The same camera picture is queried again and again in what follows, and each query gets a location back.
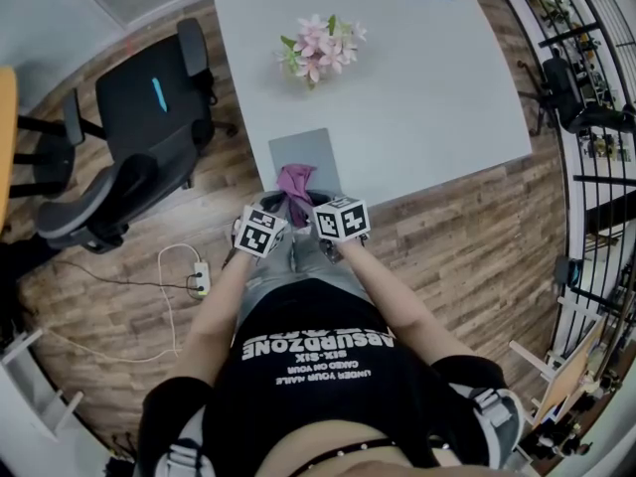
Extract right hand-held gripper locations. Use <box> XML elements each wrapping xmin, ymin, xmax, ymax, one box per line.
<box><xmin>303</xmin><ymin>189</ymin><xmax>374</xmax><ymax>267</ymax></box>

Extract black and blue device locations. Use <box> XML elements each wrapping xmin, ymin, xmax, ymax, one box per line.
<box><xmin>555</xmin><ymin>254</ymin><xmax>583</xmax><ymax>286</ymax></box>

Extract black chair with blue sticker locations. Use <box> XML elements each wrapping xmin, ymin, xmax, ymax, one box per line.
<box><xmin>36</xmin><ymin>16</ymin><xmax>239</xmax><ymax>255</ymax></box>

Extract pink flowers in cream pot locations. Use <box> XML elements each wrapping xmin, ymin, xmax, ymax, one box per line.
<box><xmin>272</xmin><ymin>13</ymin><xmax>370</xmax><ymax>91</ymax></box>

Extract black office chair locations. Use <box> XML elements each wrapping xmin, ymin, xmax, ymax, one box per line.
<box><xmin>516</xmin><ymin>46</ymin><xmax>636</xmax><ymax>137</ymax></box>

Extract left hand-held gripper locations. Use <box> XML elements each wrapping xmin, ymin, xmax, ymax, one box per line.
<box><xmin>233</xmin><ymin>190</ymin><xmax>295</xmax><ymax>260</ymax></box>

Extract person's black t-shirt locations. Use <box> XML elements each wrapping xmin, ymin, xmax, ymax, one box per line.
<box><xmin>137</xmin><ymin>277</ymin><xmax>524</xmax><ymax>477</ymax></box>

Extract white cable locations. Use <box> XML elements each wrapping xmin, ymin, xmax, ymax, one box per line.
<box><xmin>41</xmin><ymin>241</ymin><xmax>201</xmax><ymax>363</ymax></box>

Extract wooden board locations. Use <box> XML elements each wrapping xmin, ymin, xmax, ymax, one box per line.
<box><xmin>508</xmin><ymin>314</ymin><xmax>623</xmax><ymax>427</ymax></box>

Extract black metal shelf rack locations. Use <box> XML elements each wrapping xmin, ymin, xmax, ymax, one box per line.
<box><xmin>495</xmin><ymin>0</ymin><xmax>636</xmax><ymax>417</ymax></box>

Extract person's left forearm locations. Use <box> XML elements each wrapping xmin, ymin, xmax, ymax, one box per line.
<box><xmin>180</xmin><ymin>252</ymin><xmax>253</xmax><ymax>383</ymax></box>

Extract black cable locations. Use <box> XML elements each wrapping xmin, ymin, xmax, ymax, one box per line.
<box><xmin>53</xmin><ymin>257</ymin><xmax>201</xmax><ymax>293</ymax></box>

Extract purple cloth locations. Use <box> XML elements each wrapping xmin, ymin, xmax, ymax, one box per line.
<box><xmin>275</xmin><ymin>162</ymin><xmax>319</xmax><ymax>229</ymax></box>

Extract grey notebook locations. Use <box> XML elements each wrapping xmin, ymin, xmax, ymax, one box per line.
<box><xmin>267</xmin><ymin>126</ymin><xmax>345</xmax><ymax>197</ymax></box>

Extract person's right forearm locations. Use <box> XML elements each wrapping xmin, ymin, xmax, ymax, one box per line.
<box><xmin>339</xmin><ymin>239</ymin><xmax>449</xmax><ymax>368</ymax></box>

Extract white power strip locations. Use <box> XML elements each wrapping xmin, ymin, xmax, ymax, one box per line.
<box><xmin>190</xmin><ymin>260</ymin><xmax>211</xmax><ymax>299</ymax></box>

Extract orange round table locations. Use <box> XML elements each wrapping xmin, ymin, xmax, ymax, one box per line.
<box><xmin>0</xmin><ymin>65</ymin><xmax>108</xmax><ymax>234</ymax></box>

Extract person's grey trousers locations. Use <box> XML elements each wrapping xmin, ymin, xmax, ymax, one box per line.
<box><xmin>237</xmin><ymin>223</ymin><xmax>370</xmax><ymax>328</ymax></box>

